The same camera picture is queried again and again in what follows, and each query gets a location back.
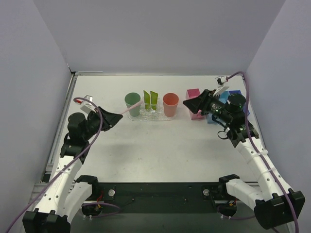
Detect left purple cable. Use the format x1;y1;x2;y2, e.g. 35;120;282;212
4;97;121;233

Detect green plastic cup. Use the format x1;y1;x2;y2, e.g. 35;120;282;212
124;92;141;117

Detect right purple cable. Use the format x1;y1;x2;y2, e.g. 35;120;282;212
217;71;299;233

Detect purple cable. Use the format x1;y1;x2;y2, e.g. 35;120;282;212
4;97;121;233
217;71;299;233

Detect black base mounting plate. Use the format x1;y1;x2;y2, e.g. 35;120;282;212
70;182;246;214

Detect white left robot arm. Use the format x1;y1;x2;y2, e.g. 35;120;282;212
22;108;123;233

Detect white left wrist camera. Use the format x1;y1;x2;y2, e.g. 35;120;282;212
74;100;94;115

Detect pink organizer box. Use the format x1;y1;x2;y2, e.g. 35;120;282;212
185;88;206;120

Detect yellow toothpaste tube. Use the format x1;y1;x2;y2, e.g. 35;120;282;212
143;90;151;110
150;91;158;111

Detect large clear textured tray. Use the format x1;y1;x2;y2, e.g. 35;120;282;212
126;98;176;121

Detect orange plastic cup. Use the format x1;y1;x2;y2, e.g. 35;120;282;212
163;93;179;117

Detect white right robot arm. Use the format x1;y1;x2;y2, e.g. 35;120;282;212
183;89;305;230

